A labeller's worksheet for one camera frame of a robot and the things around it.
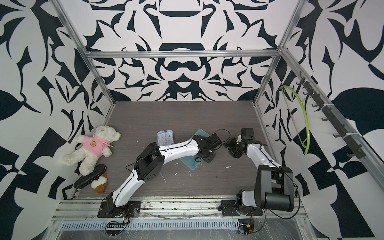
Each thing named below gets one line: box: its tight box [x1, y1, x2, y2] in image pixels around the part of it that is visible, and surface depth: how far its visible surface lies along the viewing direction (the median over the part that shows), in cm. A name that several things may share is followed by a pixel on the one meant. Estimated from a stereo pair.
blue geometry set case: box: [156, 129, 174, 146], surface depth 101 cm
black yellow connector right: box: [238, 222, 255, 236], surface depth 72 cm
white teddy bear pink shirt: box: [62, 125, 121, 176], surface depth 89 cm
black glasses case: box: [73, 164, 107, 189], surface depth 83 cm
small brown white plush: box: [91, 173, 109, 194], surface depth 81 cm
